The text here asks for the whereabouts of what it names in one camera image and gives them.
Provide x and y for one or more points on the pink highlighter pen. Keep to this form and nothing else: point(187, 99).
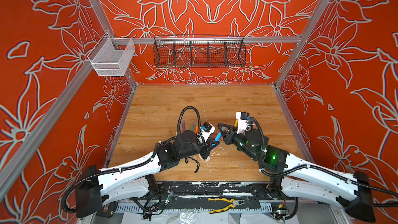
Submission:
point(179, 125)

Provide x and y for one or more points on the white wire mesh basket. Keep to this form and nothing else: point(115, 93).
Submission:
point(112, 56)

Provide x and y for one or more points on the blue marker pen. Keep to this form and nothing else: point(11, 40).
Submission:
point(219, 135)

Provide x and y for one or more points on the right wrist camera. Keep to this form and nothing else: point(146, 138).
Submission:
point(242, 122)

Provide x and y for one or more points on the black wire wall basket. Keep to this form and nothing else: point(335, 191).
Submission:
point(200, 51)

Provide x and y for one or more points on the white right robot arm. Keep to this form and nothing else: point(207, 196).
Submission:
point(293, 177)

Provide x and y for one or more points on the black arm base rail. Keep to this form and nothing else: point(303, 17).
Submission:
point(197, 189)

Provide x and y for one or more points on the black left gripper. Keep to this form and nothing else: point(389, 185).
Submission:
point(207, 146)

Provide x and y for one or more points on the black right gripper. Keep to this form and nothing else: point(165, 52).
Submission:
point(228, 137)

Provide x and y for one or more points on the purple marker pen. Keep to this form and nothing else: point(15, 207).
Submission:
point(184, 125)

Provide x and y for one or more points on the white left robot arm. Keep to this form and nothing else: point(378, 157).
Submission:
point(98, 187)

